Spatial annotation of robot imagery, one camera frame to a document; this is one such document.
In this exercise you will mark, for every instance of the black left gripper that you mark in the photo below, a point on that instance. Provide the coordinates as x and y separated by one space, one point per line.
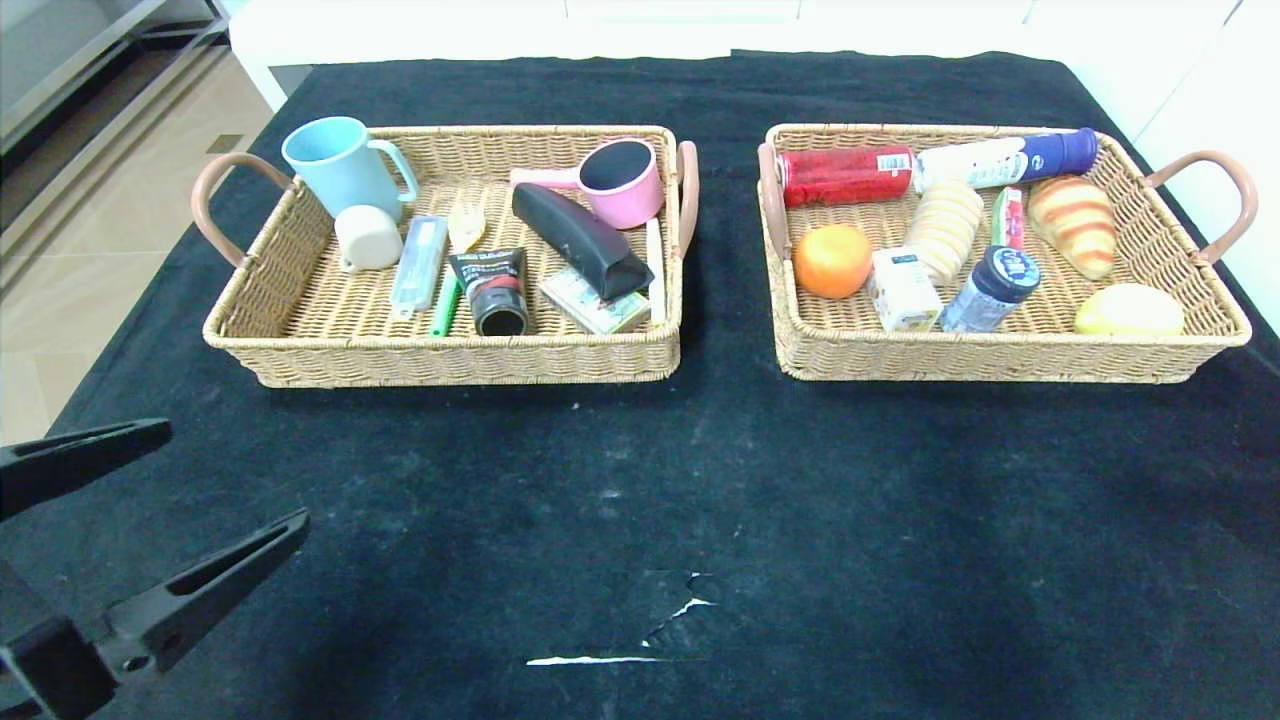
40 655

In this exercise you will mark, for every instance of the black cleanser tube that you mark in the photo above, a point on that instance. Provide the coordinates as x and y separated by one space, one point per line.
495 290

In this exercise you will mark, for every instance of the black glasses case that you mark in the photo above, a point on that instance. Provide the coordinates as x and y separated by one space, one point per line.
580 235

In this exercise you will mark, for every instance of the orange fruit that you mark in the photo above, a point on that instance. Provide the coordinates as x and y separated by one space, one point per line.
832 262

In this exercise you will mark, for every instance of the small white juice box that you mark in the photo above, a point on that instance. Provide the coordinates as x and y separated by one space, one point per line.
903 292

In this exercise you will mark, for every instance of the green snack packet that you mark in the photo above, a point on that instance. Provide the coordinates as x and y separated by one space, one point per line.
1008 215

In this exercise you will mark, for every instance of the small cream cup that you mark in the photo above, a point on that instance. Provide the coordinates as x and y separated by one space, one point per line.
367 238

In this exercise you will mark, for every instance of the clear plastic case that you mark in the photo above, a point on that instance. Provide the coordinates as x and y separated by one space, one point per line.
418 263

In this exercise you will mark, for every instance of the brass floor outlet cover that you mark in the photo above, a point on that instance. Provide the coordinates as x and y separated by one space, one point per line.
227 144

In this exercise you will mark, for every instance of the light blue mug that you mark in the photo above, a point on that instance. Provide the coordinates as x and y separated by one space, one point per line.
337 168

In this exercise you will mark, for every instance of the grey metal shelf unit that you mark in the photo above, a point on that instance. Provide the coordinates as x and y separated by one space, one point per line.
60 60

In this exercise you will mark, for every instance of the white paper scrap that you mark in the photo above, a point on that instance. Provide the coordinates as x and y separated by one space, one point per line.
590 660

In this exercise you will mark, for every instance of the green card box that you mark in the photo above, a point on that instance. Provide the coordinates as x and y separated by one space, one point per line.
590 312

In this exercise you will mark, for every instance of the pale wooden stick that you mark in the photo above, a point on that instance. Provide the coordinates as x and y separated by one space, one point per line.
657 290

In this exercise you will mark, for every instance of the black table cloth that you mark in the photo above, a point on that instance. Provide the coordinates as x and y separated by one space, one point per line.
800 500

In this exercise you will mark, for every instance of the red drink can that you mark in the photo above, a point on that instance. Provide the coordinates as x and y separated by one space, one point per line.
845 177

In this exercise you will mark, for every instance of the striped spiral bread roll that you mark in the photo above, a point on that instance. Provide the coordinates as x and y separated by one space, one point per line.
945 230

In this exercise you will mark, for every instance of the small clear bottle dark cap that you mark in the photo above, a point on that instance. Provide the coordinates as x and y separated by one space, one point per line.
985 294

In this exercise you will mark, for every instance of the white bottle with blue cap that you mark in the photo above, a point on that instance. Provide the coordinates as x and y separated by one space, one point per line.
1000 160

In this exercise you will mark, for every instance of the golden croissant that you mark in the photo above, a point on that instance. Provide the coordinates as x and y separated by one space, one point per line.
1075 224

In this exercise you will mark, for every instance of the yellow lemon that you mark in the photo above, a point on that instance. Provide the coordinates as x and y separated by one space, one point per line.
1128 311

